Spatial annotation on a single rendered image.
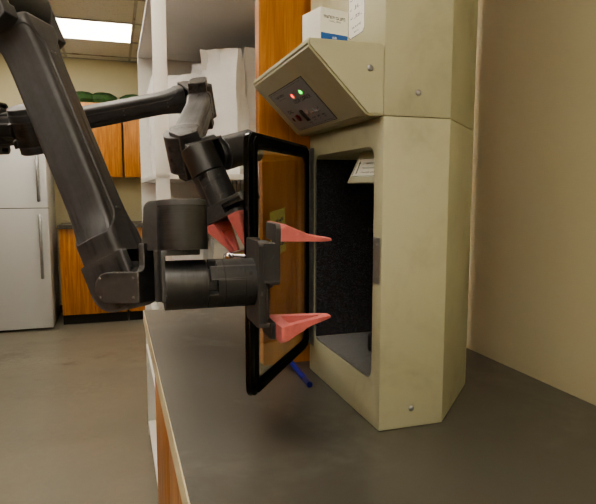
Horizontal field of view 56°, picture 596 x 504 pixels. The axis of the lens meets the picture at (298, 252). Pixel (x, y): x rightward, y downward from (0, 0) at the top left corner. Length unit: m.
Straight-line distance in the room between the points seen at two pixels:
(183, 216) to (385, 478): 0.42
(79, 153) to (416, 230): 0.48
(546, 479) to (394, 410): 0.23
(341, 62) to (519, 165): 0.56
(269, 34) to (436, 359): 0.70
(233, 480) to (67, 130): 0.47
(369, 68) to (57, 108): 0.41
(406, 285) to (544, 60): 0.58
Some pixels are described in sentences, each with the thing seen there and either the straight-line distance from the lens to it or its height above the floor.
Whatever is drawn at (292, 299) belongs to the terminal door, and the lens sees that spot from 1.03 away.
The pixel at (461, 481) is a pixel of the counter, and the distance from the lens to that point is 0.79.
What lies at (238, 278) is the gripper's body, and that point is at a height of 1.20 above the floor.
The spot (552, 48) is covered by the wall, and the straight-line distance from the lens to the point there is 1.23.
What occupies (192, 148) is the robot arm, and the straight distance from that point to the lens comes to 0.94.
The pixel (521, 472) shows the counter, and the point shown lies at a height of 0.94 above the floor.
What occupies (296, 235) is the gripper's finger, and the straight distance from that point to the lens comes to 0.66.
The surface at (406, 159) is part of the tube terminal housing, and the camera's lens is 0.84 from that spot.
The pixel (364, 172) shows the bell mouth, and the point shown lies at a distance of 0.94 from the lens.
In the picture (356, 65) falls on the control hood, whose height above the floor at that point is 1.48.
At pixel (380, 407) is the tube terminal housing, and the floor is 0.98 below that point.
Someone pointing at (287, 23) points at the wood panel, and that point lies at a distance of 1.20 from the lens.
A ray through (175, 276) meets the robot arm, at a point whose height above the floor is 1.21.
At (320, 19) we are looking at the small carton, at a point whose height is 1.55.
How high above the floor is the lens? 1.30
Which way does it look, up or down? 6 degrees down
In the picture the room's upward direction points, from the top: straight up
